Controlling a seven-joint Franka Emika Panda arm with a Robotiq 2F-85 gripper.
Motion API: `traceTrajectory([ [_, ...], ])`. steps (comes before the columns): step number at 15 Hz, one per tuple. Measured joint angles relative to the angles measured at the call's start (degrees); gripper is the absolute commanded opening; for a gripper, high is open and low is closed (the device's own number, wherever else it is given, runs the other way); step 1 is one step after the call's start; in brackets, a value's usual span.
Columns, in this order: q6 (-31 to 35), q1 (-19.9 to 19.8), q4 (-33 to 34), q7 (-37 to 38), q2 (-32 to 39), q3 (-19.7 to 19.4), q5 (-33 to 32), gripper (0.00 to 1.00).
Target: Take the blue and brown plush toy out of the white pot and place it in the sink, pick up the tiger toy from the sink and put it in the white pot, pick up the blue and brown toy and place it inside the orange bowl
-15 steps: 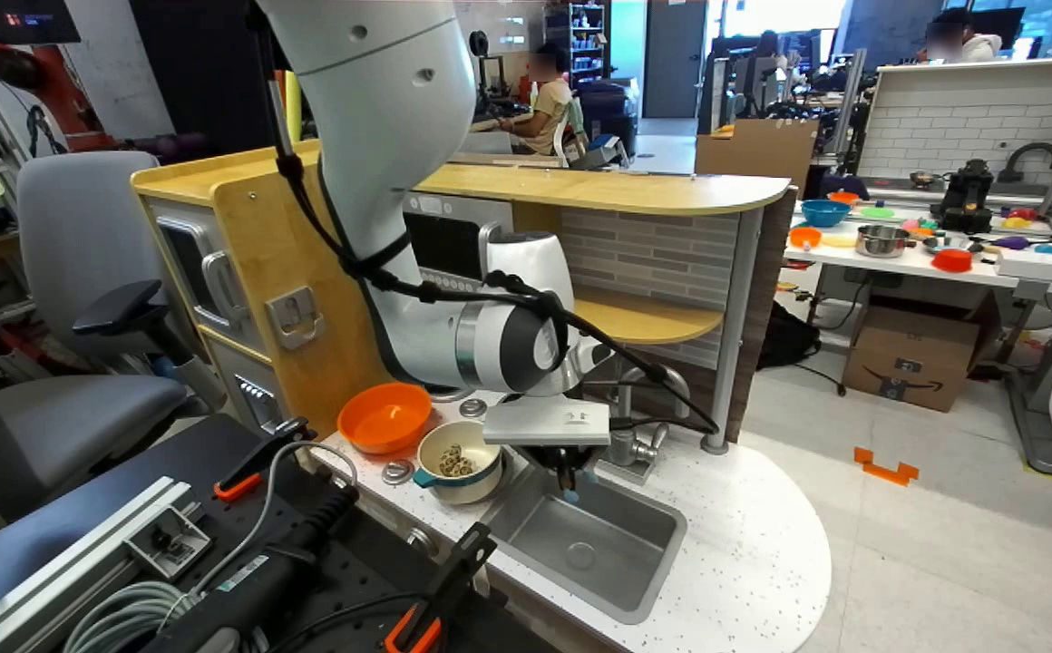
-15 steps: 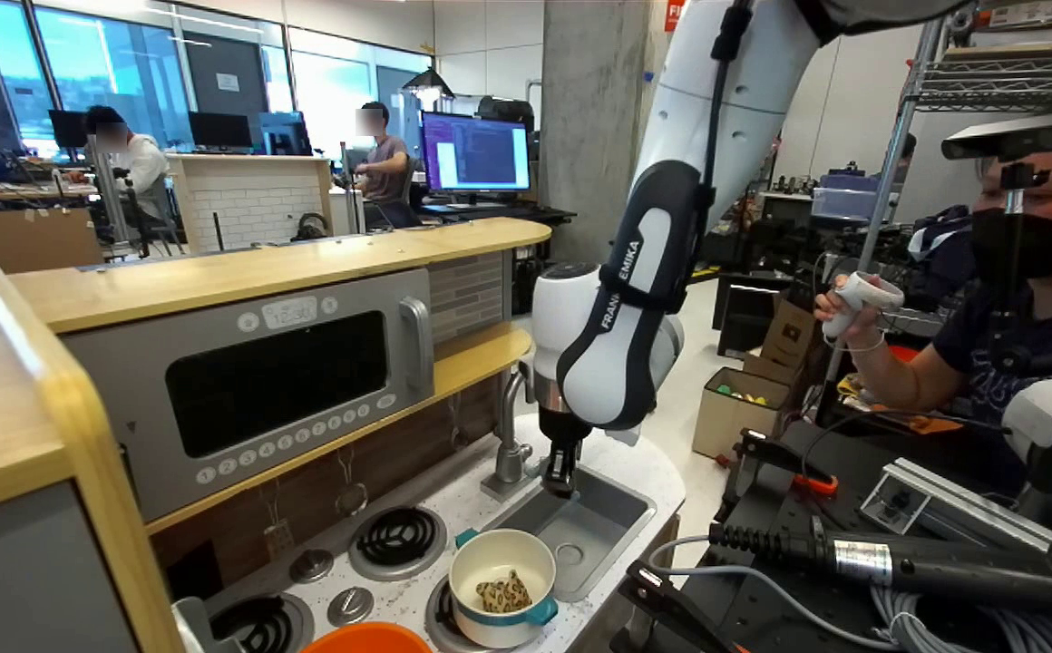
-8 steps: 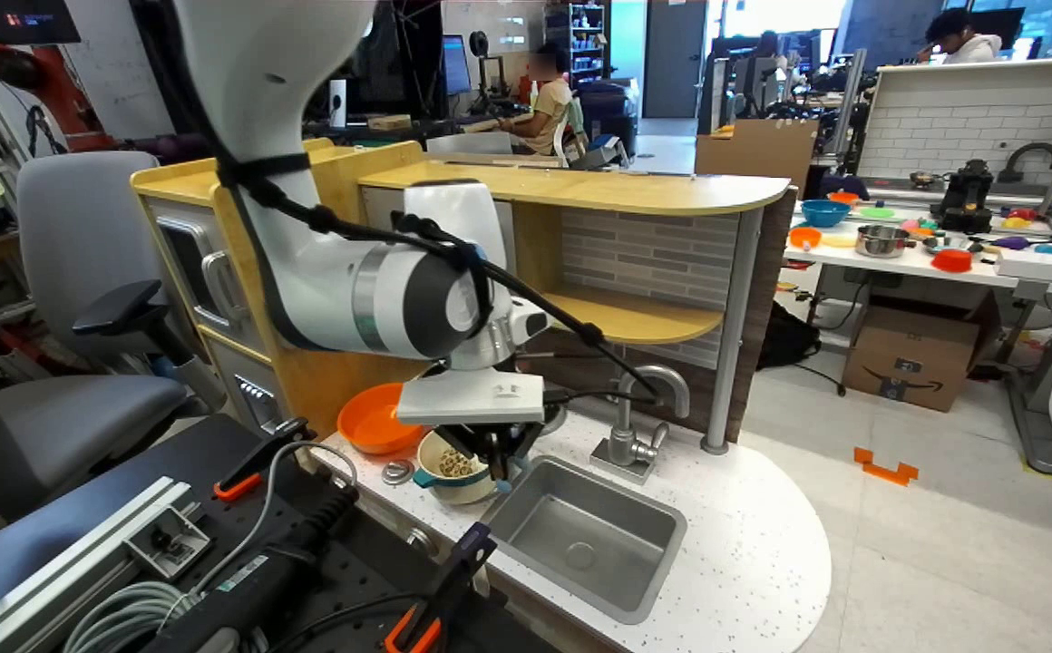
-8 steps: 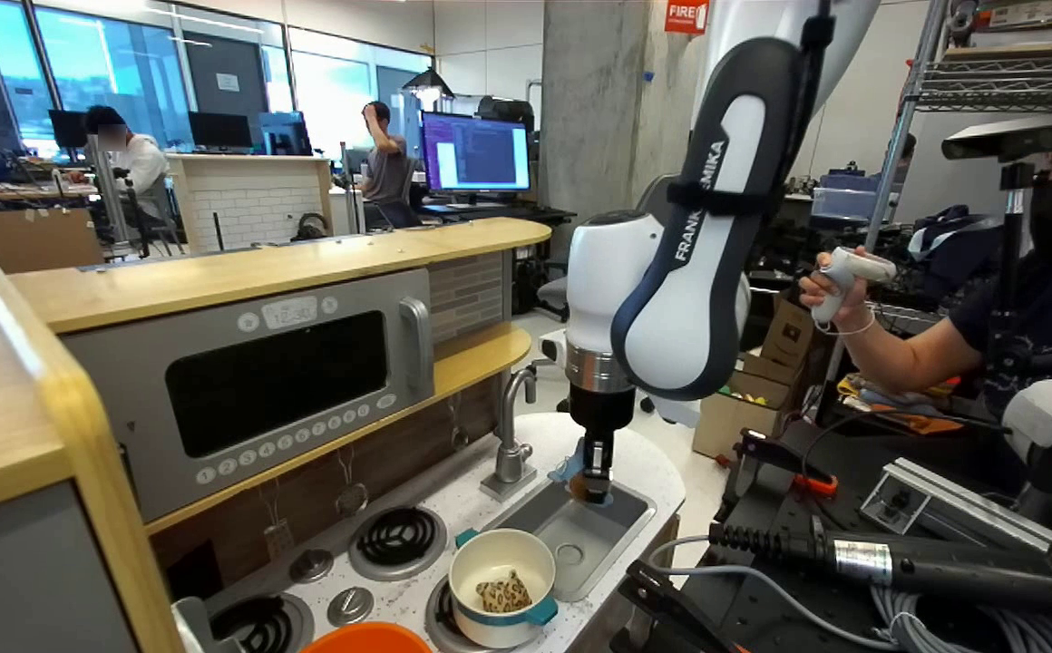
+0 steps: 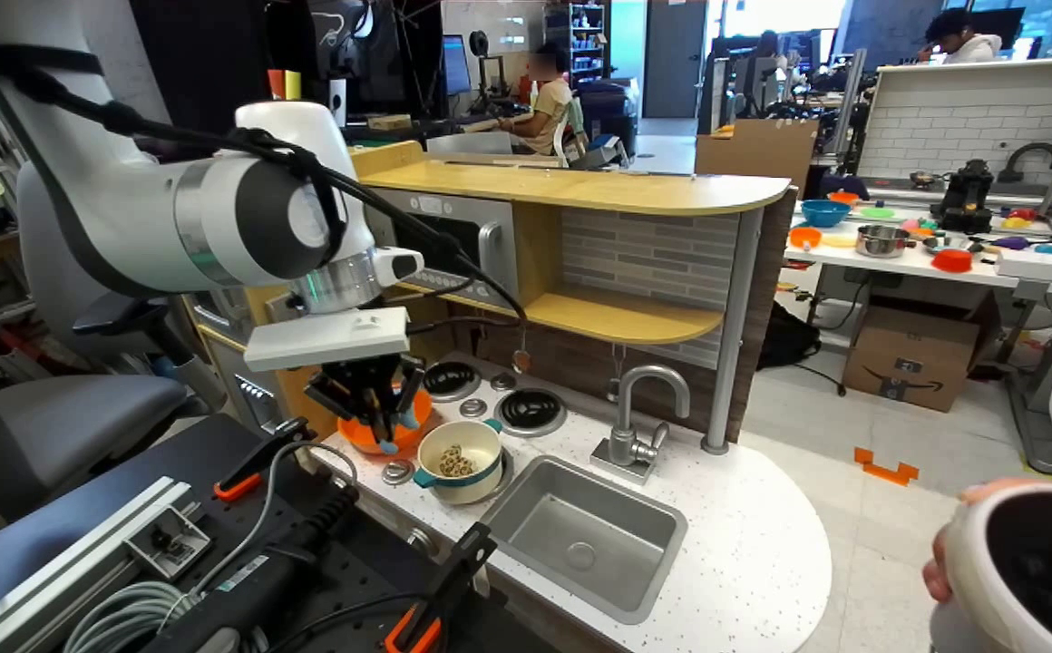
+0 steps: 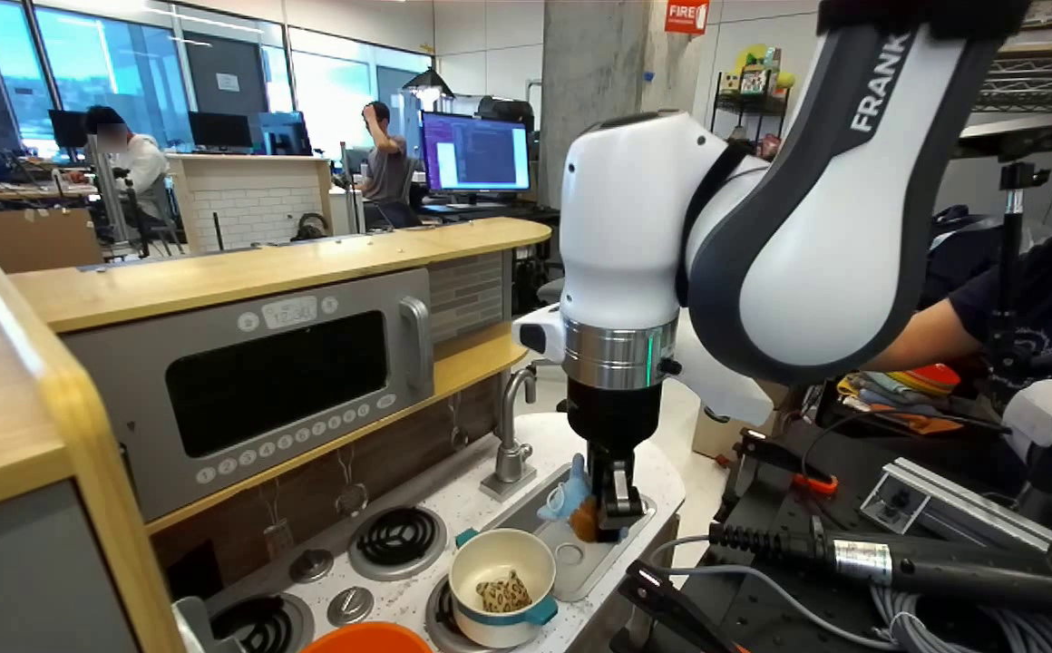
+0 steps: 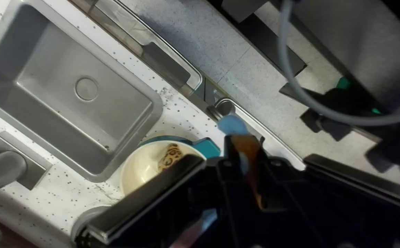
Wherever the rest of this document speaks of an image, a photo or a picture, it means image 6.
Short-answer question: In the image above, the black computer monitor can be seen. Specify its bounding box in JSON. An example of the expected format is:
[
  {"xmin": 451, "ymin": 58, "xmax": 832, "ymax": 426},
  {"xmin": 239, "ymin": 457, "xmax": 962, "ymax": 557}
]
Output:
[
  {"xmin": 255, "ymin": 110, "xmax": 314, "ymax": 160},
  {"xmin": 186, "ymin": 110, "xmax": 257, "ymax": 155}
]

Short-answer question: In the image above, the person in navy shirt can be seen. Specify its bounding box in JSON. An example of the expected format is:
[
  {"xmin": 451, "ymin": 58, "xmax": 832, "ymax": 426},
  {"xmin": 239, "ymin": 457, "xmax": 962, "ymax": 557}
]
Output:
[{"xmin": 943, "ymin": 120, "xmax": 1052, "ymax": 367}]

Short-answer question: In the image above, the lit computer monitor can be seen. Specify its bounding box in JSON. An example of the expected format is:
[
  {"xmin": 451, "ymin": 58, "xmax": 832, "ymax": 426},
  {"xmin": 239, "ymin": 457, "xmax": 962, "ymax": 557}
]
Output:
[{"xmin": 416, "ymin": 110, "xmax": 535, "ymax": 205}]

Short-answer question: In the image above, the aluminium rail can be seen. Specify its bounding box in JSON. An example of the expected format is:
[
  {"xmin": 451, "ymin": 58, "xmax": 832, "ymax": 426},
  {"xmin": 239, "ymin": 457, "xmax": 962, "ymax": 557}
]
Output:
[{"xmin": 855, "ymin": 454, "xmax": 1052, "ymax": 563}]

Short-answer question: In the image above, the grey cable bundle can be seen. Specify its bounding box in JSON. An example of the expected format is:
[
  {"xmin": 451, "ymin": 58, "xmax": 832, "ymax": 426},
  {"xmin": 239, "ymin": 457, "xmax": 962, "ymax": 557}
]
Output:
[{"xmin": 867, "ymin": 583, "xmax": 1052, "ymax": 653}]

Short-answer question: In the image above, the blue and brown plush toy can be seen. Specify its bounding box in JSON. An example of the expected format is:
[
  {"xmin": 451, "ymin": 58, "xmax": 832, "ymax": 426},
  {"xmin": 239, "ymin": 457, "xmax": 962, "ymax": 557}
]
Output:
[{"xmin": 532, "ymin": 454, "xmax": 614, "ymax": 543}]

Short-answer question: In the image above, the grey toy microwave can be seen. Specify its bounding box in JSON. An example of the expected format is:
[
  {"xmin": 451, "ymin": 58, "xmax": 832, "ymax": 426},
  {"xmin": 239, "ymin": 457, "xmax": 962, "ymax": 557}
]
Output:
[{"xmin": 60, "ymin": 287, "xmax": 437, "ymax": 525}]

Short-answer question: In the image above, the red wall sign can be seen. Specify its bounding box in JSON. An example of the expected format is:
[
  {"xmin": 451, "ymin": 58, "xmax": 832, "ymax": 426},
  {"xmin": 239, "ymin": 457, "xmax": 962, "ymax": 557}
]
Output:
[{"xmin": 660, "ymin": 0, "xmax": 713, "ymax": 39}]

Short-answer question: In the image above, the white pot with teal handles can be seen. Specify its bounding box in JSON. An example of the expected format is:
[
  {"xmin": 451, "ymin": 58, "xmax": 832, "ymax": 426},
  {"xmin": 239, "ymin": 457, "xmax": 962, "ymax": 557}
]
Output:
[{"xmin": 445, "ymin": 525, "xmax": 562, "ymax": 653}]

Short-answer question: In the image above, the person in grey shirt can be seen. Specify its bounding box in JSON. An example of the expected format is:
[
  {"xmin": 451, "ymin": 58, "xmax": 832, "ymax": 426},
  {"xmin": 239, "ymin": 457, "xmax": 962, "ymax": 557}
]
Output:
[{"xmin": 355, "ymin": 98, "xmax": 422, "ymax": 231}]

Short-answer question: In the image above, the leopard print plush toy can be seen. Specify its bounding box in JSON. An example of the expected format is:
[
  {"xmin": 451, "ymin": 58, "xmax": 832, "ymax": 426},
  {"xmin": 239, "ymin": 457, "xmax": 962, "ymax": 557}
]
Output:
[{"xmin": 470, "ymin": 570, "xmax": 535, "ymax": 616}]

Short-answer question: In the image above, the white partition panel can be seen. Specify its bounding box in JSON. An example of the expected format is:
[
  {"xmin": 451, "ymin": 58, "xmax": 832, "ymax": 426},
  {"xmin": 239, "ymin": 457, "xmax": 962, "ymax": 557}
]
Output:
[{"xmin": 165, "ymin": 154, "xmax": 336, "ymax": 259}]

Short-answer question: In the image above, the bare forearm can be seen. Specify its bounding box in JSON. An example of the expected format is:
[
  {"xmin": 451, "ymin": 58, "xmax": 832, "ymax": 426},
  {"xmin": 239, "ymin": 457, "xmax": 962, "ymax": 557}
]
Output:
[{"xmin": 867, "ymin": 295, "xmax": 989, "ymax": 374}]

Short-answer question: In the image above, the grey toy sink basin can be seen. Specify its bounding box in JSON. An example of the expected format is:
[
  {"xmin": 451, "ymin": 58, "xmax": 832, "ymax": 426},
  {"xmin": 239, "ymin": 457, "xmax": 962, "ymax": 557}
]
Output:
[{"xmin": 503, "ymin": 457, "xmax": 676, "ymax": 607}]

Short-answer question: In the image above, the person in white shirt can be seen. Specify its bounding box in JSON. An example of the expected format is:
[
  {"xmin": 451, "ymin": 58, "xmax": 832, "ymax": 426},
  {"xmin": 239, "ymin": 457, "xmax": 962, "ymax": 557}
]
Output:
[{"xmin": 81, "ymin": 102, "xmax": 188, "ymax": 251}]

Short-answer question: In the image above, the black cylindrical tool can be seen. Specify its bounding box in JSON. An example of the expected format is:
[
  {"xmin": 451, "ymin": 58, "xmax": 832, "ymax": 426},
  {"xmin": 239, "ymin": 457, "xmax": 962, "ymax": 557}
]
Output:
[{"xmin": 703, "ymin": 519, "xmax": 1052, "ymax": 613}]

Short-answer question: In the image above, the metal shelf rack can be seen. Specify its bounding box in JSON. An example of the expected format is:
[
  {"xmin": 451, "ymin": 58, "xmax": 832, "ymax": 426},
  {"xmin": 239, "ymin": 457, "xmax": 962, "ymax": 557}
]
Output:
[{"xmin": 971, "ymin": 0, "xmax": 1052, "ymax": 122}]

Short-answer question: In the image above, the grey stove knob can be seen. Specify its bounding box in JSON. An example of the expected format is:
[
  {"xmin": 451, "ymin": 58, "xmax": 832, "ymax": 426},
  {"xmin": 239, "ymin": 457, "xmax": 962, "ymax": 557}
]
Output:
[
  {"xmin": 321, "ymin": 583, "xmax": 376, "ymax": 633},
  {"xmin": 285, "ymin": 548, "xmax": 336, "ymax": 587}
]

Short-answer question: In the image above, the stack of orange plates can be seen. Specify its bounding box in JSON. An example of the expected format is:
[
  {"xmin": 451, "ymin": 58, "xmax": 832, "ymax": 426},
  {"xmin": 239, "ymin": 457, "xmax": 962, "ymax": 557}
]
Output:
[{"xmin": 892, "ymin": 361, "xmax": 965, "ymax": 398}]

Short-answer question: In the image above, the black pendant lamp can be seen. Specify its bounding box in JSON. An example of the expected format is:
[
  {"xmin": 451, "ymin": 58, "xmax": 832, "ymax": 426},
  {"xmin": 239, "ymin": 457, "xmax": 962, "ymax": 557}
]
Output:
[{"xmin": 399, "ymin": 56, "xmax": 462, "ymax": 102}]

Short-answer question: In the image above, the black camera on stand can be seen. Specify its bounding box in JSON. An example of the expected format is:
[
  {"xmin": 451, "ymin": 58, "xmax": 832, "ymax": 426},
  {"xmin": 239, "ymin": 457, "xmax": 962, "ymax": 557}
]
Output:
[{"xmin": 956, "ymin": 105, "xmax": 1052, "ymax": 367}]

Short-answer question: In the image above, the black shelf with items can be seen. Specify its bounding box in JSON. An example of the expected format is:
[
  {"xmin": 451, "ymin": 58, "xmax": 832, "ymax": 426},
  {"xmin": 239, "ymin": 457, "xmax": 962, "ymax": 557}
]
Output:
[{"xmin": 707, "ymin": 44, "xmax": 799, "ymax": 137}]

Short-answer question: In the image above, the grey toy faucet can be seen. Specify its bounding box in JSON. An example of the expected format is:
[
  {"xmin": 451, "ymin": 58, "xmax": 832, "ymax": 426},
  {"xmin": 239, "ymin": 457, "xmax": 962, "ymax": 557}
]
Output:
[{"xmin": 477, "ymin": 363, "xmax": 544, "ymax": 501}]

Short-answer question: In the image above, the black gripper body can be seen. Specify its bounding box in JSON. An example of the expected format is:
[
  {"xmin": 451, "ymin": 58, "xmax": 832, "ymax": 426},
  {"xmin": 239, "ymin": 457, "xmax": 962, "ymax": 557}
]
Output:
[{"xmin": 567, "ymin": 381, "xmax": 662, "ymax": 488}]

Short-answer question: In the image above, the orange plastic bowl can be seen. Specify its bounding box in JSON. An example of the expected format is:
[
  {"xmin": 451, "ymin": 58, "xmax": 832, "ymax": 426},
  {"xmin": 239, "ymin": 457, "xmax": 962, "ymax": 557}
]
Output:
[{"xmin": 300, "ymin": 616, "xmax": 437, "ymax": 653}]

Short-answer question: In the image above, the black coil stove burner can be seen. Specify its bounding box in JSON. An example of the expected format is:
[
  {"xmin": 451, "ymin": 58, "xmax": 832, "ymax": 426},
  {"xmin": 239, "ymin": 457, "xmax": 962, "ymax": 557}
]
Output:
[
  {"xmin": 344, "ymin": 501, "xmax": 451, "ymax": 583},
  {"xmin": 425, "ymin": 577, "xmax": 468, "ymax": 645},
  {"xmin": 204, "ymin": 590, "xmax": 318, "ymax": 653}
]

